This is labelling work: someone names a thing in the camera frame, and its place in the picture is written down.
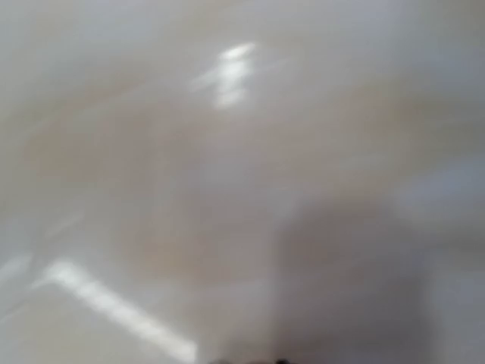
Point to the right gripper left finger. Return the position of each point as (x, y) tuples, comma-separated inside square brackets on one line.
[(222, 361)]

